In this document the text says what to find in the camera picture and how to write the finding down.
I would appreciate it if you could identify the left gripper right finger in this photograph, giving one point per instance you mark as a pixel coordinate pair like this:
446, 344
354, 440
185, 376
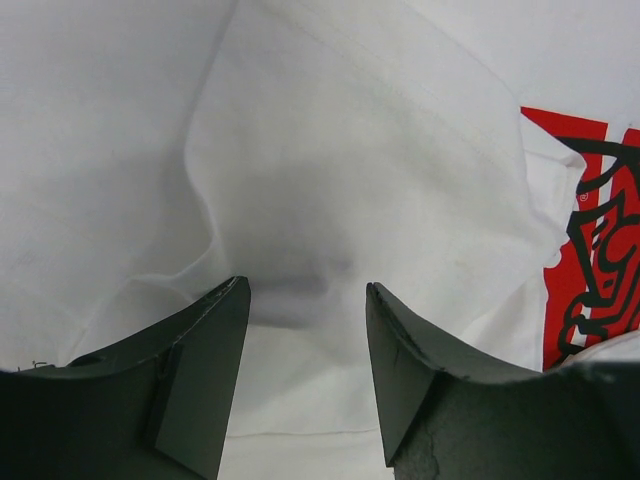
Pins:
447, 410

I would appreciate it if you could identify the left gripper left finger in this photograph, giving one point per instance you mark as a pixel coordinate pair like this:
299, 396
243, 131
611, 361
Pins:
155, 405

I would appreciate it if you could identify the white t-shirt with red print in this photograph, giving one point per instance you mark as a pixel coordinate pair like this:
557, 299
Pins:
150, 149

